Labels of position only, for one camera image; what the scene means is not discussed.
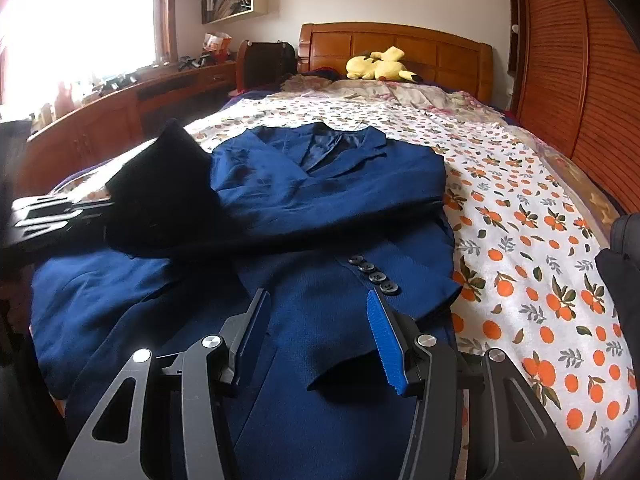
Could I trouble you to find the navy blue suit jacket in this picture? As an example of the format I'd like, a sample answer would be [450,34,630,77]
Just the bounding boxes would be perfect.
[32,122,460,479]

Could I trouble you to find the folded dark grey clothes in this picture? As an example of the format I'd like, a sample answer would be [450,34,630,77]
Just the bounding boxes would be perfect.
[596,212,640,376]

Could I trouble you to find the wooden desk cabinet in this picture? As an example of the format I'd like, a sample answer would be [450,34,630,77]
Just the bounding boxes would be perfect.
[14,62,235,196]

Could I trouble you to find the bright window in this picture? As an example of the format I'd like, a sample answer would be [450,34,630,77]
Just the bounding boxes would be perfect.
[1,0,165,114]

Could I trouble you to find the orange print bed sheet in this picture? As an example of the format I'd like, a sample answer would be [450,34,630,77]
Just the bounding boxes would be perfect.
[49,90,640,480]

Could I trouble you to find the orange bag on desk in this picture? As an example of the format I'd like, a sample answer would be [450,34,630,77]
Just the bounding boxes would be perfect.
[202,32,232,63]

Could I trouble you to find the dark chair by bed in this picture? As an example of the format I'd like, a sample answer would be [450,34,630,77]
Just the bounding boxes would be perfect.
[235,40,297,93]

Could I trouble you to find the yellow Pikachu plush toy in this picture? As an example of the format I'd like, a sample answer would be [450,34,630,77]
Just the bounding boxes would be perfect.
[345,47,423,84]

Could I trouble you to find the wooden bed headboard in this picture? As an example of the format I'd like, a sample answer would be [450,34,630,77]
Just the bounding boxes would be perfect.
[297,20,496,105]

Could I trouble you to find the wooden louvered wardrobe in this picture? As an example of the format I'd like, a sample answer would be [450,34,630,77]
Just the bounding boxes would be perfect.
[512,0,639,212]

